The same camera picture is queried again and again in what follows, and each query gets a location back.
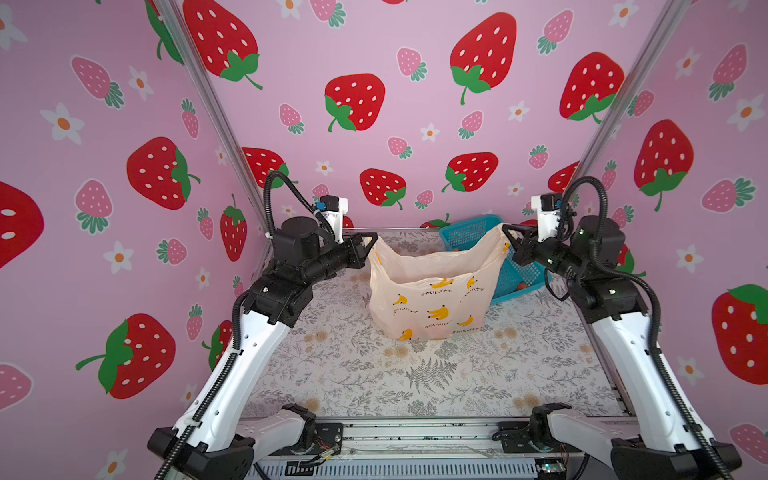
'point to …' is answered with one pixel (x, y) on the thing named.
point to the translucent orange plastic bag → (432, 295)
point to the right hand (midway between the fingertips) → (504, 225)
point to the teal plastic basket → (514, 278)
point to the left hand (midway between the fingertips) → (378, 234)
